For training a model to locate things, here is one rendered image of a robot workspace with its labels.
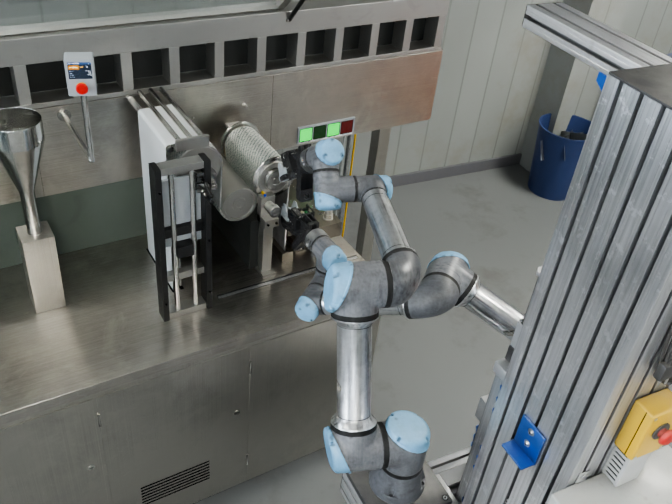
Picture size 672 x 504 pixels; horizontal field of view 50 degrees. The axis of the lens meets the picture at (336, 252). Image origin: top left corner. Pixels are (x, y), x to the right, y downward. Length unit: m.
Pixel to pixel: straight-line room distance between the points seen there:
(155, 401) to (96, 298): 0.38
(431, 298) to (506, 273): 2.21
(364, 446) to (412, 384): 1.62
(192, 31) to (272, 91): 0.38
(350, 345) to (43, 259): 1.00
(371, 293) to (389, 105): 1.35
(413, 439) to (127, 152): 1.31
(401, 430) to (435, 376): 1.65
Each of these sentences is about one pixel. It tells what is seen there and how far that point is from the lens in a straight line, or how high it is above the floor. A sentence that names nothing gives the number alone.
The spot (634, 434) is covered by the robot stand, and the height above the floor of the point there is 1.40.
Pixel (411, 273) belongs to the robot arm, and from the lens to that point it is 1.71.
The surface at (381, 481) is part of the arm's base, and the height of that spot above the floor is 0.87.
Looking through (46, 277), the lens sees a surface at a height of 1.03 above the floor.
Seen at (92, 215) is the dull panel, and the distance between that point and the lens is 2.56.
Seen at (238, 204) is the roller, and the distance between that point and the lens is 2.31.
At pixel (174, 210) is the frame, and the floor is 1.30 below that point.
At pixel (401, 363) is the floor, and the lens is 3.50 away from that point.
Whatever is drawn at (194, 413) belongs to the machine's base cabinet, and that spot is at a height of 0.59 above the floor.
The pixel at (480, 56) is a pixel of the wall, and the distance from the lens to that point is 4.68.
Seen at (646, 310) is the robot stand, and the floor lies 1.71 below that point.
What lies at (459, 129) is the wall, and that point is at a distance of 4.85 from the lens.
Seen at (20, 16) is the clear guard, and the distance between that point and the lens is 2.18.
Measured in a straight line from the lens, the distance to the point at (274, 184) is 2.31.
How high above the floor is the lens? 2.45
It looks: 37 degrees down
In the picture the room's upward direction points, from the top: 7 degrees clockwise
